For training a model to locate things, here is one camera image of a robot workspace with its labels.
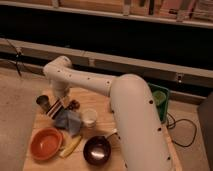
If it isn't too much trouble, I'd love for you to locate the striped whiteboard eraser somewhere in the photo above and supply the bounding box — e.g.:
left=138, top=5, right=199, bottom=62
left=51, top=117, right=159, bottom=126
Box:
left=46, top=100, right=63, bottom=119

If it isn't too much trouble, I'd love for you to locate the red bowl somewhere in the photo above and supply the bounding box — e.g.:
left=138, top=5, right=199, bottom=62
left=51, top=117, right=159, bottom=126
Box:
left=30, top=128, right=63, bottom=161

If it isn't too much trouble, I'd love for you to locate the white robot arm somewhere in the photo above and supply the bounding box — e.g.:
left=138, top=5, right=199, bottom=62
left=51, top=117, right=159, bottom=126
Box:
left=43, top=56, right=175, bottom=171

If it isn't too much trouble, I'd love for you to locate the dark brown bowl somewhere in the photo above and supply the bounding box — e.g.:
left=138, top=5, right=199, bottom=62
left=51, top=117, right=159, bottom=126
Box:
left=83, top=136, right=111, bottom=166

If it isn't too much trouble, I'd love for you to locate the white paper cup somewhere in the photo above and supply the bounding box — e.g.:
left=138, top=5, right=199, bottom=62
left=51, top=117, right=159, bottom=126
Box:
left=81, top=109, right=97, bottom=128

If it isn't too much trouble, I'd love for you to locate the small dark brown object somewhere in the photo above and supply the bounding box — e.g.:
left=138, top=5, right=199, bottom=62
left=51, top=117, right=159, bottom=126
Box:
left=68, top=100, right=80, bottom=110

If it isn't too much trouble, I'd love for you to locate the blue cloth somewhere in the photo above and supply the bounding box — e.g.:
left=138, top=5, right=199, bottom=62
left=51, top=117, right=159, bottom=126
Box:
left=54, top=109, right=82, bottom=137

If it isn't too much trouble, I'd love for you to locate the green plastic cup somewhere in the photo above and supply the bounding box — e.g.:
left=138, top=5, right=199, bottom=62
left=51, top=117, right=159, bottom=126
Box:
left=153, top=91, right=166, bottom=106

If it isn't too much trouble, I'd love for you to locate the wooden board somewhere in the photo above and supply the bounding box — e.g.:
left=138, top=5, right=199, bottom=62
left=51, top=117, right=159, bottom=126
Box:
left=23, top=88, right=182, bottom=171

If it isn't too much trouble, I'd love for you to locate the green plastic tray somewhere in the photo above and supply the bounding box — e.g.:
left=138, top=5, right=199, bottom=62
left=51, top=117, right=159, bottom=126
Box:
left=149, top=83, right=170, bottom=123

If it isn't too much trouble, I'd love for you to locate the small metal cup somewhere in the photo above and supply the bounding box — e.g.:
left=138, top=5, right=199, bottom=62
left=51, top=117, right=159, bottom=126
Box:
left=36, top=95, right=50, bottom=113

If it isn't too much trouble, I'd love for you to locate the yellow banana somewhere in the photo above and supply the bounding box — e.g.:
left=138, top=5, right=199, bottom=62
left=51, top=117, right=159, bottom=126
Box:
left=59, top=135, right=82, bottom=158

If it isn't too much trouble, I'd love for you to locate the dish brush green handle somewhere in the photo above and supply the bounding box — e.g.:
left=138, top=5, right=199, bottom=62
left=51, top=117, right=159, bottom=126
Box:
left=105, top=129, right=117, bottom=139

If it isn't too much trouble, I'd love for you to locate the black power cable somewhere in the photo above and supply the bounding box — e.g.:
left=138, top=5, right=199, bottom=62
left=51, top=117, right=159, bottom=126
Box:
left=165, top=112, right=198, bottom=148

